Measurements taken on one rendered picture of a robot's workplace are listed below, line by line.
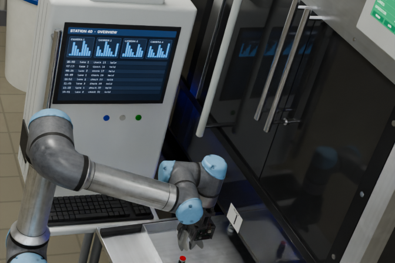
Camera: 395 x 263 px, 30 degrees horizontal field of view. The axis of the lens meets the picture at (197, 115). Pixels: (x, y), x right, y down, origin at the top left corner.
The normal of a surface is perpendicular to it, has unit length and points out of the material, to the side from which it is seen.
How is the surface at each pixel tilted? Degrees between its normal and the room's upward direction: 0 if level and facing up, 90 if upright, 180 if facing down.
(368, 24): 90
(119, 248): 0
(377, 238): 90
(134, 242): 0
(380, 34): 90
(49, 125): 13
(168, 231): 0
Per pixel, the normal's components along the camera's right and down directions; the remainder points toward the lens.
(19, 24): -0.55, 0.39
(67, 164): 0.28, -0.18
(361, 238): -0.88, 0.04
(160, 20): 0.35, 0.57
